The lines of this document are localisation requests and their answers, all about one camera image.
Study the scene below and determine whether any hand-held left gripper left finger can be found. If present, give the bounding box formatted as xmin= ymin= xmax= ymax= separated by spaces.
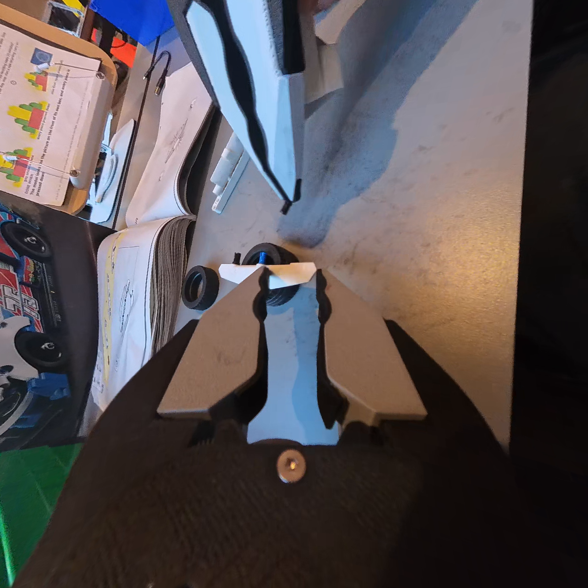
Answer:
xmin=157 ymin=266 xmax=271 ymax=425

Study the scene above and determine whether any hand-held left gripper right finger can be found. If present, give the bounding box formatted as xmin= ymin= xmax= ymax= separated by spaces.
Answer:
xmin=316 ymin=269 xmax=428 ymax=430

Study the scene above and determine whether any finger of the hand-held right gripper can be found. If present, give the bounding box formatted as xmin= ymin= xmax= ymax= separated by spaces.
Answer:
xmin=220 ymin=0 xmax=306 ymax=204
xmin=185 ymin=0 xmax=292 ymax=215

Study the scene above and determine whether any long white pointed panel piece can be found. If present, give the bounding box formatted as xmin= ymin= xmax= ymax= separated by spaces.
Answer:
xmin=219 ymin=261 xmax=318 ymax=290

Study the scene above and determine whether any black rubber toy tyre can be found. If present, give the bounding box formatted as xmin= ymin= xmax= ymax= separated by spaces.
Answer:
xmin=181 ymin=266 xmax=221 ymax=311
xmin=241 ymin=243 xmax=301 ymax=307

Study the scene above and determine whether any grey desk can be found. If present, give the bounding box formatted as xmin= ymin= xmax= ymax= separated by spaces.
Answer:
xmin=78 ymin=0 xmax=536 ymax=453

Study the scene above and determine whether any white beam with cylinders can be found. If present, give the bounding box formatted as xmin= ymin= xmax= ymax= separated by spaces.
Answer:
xmin=210 ymin=133 xmax=251 ymax=214

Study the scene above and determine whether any blue plastic bin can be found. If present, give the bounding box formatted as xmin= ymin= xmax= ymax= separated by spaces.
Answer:
xmin=89 ymin=0 xmax=175 ymax=47

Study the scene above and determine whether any small red box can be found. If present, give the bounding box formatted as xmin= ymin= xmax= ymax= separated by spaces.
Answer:
xmin=91 ymin=28 xmax=138 ymax=65

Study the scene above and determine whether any instruction sheet on stand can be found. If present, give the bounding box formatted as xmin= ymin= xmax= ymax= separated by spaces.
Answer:
xmin=0 ymin=4 xmax=119 ymax=217

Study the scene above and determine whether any open instruction booklet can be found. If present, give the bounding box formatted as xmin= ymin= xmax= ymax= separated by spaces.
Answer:
xmin=89 ymin=60 xmax=221 ymax=409

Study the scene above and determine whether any white flat pad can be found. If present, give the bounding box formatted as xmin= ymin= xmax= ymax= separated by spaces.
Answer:
xmin=85 ymin=117 xmax=138 ymax=217

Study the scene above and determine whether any toy car set box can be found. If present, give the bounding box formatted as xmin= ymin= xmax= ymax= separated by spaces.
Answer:
xmin=0 ymin=190 xmax=115 ymax=453

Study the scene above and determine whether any person's black garment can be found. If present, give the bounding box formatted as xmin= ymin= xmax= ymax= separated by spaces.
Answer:
xmin=507 ymin=0 xmax=588 ymax=588

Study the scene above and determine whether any green plastic bin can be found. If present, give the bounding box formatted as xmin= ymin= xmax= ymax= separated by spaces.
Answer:
xmin=0 ymin=443 xmax=85 ymax=588

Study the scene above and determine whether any black cable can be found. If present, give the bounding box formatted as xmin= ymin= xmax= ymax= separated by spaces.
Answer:
xmin=142 ymin=51 xmax=172 ymax=97

